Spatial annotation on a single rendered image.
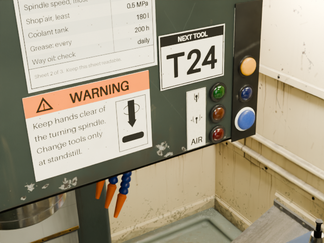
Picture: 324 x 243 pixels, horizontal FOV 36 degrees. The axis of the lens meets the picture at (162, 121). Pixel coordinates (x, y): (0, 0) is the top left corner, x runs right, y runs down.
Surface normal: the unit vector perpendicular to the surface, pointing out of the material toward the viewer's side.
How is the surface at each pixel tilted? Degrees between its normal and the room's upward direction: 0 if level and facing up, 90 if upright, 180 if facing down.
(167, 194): 90
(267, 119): 89
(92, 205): 90
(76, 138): 90
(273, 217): 24
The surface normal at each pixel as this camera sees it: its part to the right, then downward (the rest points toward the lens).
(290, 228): -0.38, -0.72
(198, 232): -0.04, -0.90
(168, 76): 0.50, 0.36
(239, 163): -0.86, 0.25
